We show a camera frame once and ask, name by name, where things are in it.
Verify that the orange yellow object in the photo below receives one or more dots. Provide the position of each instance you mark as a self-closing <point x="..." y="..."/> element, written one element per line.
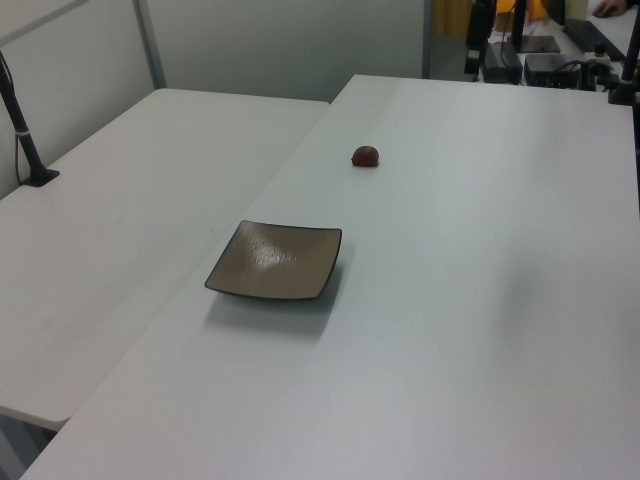
<point x="506" y="5"/>

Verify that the black mini computer box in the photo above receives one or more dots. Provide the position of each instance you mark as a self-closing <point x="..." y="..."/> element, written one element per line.
<point x="550" y="67"/>

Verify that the grey metal partition post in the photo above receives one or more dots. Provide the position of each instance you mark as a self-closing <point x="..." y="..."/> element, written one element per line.
<point x="149" y="45"/>

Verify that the black clamp camera stand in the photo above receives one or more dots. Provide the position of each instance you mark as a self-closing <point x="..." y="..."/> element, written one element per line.
<point x="622" y="87"/>

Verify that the black power adapter brick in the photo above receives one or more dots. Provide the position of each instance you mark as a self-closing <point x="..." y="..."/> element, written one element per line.
<point x="501" y="62"/>

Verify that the black keyboard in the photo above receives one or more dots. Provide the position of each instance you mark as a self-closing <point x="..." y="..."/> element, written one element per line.
<point x="592" y="37"/>

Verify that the square brown ceramic plate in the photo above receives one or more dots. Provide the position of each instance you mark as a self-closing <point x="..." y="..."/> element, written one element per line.
<point x="277" y="262"/>

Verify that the slim grey partition post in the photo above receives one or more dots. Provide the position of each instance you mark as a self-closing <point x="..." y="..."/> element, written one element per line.
<point x="427" y="40"/>

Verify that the brown wooden cabinet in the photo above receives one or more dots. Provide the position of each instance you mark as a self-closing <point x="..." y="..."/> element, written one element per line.
<point x="450" y="17"/>

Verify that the black pole at frame edge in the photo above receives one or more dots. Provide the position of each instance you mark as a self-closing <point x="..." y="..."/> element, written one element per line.
<point x="638" y="150"/>

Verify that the black monitor stand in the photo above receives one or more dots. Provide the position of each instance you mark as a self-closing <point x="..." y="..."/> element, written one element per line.
<point x="535" y="44"/>

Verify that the person's bare hand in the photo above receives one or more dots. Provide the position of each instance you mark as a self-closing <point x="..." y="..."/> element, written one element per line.
<point x="611" y="6"/>

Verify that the small round reddish-brown food item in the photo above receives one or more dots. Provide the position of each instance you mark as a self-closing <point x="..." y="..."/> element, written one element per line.
<point x="366" y="156"/>

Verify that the black camera stand pole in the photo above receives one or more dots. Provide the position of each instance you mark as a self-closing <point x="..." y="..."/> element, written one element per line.
<point x="22" y="135"/>

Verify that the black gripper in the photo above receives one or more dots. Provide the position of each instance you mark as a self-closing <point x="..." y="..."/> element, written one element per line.
<point x="482" y="22"/>

